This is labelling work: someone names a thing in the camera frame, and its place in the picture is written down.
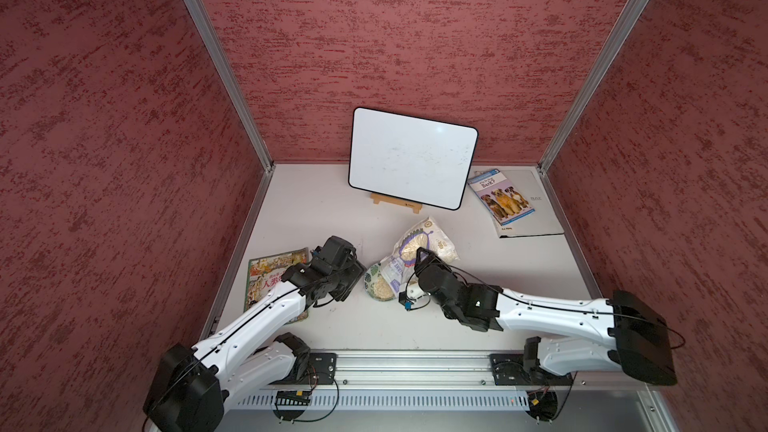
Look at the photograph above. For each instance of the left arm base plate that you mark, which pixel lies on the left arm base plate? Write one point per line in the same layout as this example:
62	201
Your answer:
320	370

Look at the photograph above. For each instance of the aluminium corner post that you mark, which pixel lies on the aluminium corner post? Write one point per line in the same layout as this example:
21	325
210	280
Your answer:
212	43
621	30

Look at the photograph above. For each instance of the aluminium front rail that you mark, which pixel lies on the aluminium front rail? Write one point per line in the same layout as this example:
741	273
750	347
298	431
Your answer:
433	381

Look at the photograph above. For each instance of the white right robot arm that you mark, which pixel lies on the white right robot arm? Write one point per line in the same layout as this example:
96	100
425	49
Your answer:
620	333

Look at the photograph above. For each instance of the dog picture book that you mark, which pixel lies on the dog picture book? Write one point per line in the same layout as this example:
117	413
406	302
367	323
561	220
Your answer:
500	197

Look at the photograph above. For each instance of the colourful comic magazine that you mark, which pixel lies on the colourful comic magazine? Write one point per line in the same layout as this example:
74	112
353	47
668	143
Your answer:
264	273

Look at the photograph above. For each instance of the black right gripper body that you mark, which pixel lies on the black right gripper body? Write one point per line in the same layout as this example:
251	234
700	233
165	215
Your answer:
430	259

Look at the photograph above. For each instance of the green leaf pattern bowl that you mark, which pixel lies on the green leaf pattern bowl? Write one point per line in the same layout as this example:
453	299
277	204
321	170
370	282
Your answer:
383	280

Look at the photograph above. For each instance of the wooden easel stand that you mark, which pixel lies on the wooden easel stand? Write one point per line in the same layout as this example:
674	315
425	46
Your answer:
415	207

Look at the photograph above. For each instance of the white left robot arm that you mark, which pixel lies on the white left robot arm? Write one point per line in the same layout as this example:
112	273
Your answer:
193	387

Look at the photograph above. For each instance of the white board black frame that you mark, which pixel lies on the white board black frame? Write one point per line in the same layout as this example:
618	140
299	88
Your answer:
411	158

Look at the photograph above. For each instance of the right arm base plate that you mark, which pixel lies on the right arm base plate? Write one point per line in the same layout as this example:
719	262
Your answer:
509	370

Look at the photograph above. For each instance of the left aluminium corner post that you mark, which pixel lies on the left aluminium corner post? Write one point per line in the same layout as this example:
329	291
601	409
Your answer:
212	43

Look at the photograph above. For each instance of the white A4 paper box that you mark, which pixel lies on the white A4 paper box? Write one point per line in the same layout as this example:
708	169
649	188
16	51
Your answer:
542	222

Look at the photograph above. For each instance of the instant oatmeal bag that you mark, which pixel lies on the instant oatmeal bag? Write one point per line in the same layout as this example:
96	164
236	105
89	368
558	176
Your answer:
427	234

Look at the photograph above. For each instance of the right aluminium corner post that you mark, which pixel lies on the right aluminium corner post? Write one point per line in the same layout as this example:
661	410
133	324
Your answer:
621	30

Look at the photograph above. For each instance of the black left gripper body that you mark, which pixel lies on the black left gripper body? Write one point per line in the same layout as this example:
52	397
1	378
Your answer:
345	277

